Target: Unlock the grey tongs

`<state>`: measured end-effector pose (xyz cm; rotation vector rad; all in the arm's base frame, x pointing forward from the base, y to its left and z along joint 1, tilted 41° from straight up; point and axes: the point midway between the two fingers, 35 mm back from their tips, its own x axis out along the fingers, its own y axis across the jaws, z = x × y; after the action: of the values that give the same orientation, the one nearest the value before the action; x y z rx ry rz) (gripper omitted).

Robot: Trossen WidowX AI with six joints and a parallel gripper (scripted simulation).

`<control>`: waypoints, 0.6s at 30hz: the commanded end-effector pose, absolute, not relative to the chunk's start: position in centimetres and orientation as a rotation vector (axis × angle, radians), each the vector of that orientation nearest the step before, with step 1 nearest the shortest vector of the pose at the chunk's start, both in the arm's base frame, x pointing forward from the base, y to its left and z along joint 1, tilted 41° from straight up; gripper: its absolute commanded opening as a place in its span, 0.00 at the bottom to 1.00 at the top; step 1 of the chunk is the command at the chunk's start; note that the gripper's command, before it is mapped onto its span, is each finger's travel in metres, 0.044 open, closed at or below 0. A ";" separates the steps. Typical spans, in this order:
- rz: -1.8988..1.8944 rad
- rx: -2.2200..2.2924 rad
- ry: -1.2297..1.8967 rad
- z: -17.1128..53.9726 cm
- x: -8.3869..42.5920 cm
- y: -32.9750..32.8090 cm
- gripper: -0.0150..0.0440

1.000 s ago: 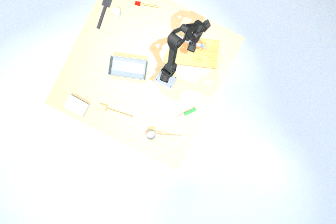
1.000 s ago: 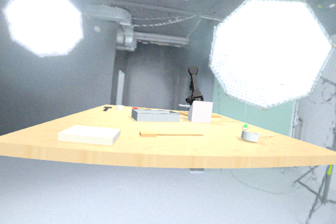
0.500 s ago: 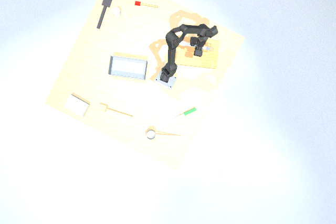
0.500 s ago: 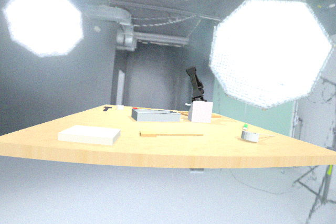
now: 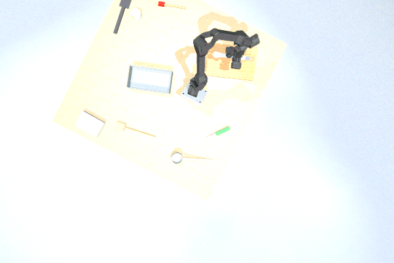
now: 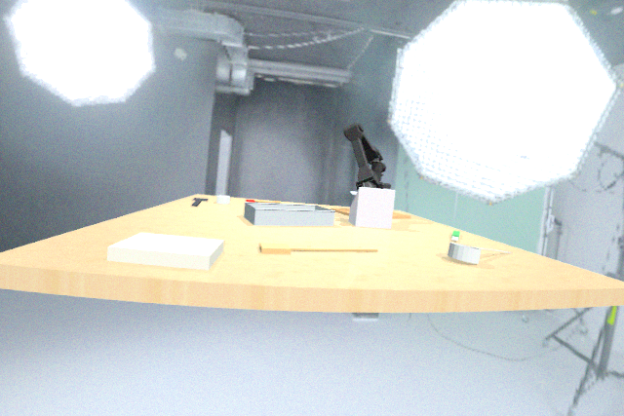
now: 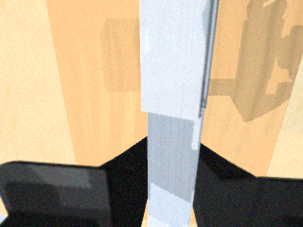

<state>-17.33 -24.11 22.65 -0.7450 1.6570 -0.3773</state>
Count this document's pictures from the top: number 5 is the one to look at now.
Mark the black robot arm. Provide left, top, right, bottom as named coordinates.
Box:
left=187, top=28, right=260, bottom=97

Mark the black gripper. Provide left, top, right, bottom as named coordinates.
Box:
left=231, top=42, right=244, bottom=69

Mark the light wooden board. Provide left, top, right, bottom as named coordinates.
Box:
left=205, top=43, right=257, bottom=81

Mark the silver saucepan with long handle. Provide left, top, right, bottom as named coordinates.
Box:
left=172, top=152, right=214, bottom=164

